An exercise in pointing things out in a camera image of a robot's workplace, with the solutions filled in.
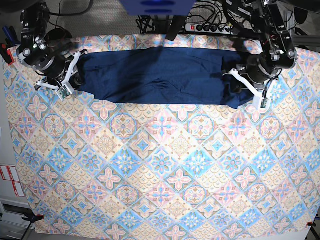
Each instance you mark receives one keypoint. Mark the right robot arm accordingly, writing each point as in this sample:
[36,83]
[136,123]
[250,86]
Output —
[34,21]

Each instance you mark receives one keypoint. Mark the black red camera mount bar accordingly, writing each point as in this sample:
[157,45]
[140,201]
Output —
[177,23]

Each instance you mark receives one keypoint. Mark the white cabinet bottom left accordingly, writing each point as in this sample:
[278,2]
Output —
[12,226]

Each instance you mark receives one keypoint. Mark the black clamp bottom right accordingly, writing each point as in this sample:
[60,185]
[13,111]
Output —
[311,224]

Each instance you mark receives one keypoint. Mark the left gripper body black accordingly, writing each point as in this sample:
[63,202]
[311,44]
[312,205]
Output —
[258,70]

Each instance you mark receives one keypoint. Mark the blue long-sleeve T-shirt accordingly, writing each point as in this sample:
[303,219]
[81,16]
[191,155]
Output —
[164,75]

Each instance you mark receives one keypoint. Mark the black round stool base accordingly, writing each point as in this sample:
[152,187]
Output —
[58,34]

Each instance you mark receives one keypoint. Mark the blue box overhead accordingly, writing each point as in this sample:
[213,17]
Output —
[158,7]

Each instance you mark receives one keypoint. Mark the white power strip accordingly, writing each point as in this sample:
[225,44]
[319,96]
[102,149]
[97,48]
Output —
[224,28]

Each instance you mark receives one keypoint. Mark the red black clamp left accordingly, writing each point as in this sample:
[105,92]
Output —
[6,54]

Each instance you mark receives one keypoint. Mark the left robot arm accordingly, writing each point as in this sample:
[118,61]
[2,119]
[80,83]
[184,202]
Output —
[263,18]

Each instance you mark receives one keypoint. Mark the patterned tile tablecloth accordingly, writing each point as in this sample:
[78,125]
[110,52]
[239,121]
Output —
[103,170]

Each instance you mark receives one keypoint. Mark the black clamp bottom left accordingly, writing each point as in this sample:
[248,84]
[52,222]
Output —
[32,218]

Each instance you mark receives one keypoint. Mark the blue clamp top left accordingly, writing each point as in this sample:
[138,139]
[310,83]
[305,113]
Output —
[11,36]

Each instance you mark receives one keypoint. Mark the red white labels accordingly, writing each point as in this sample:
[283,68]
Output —
[9,173]

